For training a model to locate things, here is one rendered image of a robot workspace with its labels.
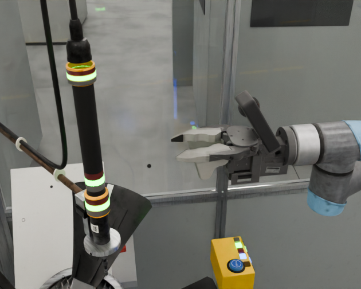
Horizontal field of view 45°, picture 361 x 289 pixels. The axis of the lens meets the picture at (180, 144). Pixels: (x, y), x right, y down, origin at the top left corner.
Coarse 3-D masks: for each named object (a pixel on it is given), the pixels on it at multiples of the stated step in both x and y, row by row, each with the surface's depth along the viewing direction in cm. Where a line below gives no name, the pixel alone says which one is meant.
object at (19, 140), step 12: (72, 0) 60; (72, 12) 61; (48, 24) 68; (48, 36) 69; (48, 48) 70; (60, 96) 75; (60, 108) 76; (60, 120) 77; (12, 132) 100; (60, 132) 79; (24, 144) 96; (60, 168) 85
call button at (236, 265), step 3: (231, 261) 130; (234, 261) 130; (237, 261) 130; (240, 261) 130; (231, 264) 129; (234, 264) 129; (237, 264) 129; (240, 264) 129; (231, 267) 128; (234, 267) 128; (237, 267) 128; (240, 267) 128; (234, 270) 128; (237, 270) 128; (240, 270) 128
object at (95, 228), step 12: (72, 24) 61; (72, 36) 62; (72, 48) 62; (84, 48) 63; (72, 60) 63; (84, 60) 63; (108, 216) 81; (96, 228) 80; (108, 228) 81; (96, 240) 82; (108, 240) 83
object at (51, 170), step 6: (6, 132) 102; (12, 138) 100; (24, 150) 96; (30, 156) 94; (36, 156) 93; (42, 162) 91; (48, 168) 90; (60, 174) 87; (60, 180) 87; (66, 180) 86; (66, 186) 85; (72, 186) 84; (78, 186) 84; (78, 192) 83
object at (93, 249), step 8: (80, 192) 82; (80, 200) 81; (80, 208) 82; (88, 216) 82; (88, 224) 82; (88, 232) 83; (112, 232) 85; (88, 240) 83; (112, 240) 83; (120, 240) 84; (88, 248) 81; (96, 248) 81; (104, 248) 81; (112, 248) 82; (96, 256) 81
